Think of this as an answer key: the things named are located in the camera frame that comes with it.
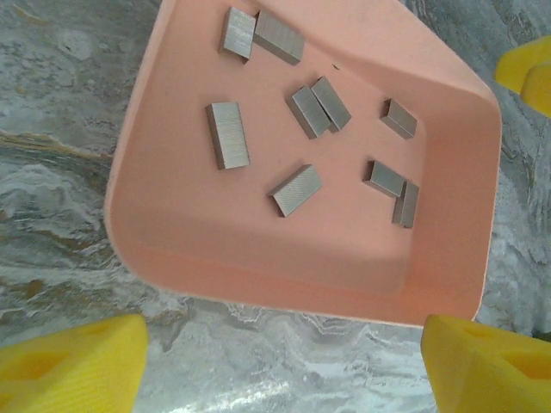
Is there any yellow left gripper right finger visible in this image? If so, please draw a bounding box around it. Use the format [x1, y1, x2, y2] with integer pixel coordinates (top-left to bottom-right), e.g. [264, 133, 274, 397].
[420, 313, 551, 413]

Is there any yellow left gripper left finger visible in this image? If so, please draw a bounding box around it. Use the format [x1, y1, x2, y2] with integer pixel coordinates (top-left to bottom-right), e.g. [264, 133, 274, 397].
[0, 313, 148, 413]

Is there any silver staple strip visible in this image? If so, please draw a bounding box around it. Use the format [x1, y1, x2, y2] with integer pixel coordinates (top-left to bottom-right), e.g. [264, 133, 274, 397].
[362, 160, 408, 199]
[218, 7, 258, 65]
[310, 76, 353, 134]
[205, 102, 251, 171]
[286, 84, 331, 141]
[391, 181, 421, 229]
[380, 98, 418, 141]
[269, 163, 324, 219]
[252, 10, 306, 66]

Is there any pink plastic tray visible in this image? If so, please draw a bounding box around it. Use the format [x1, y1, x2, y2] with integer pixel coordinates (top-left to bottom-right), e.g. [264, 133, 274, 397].
[102, 0, 504, 331]

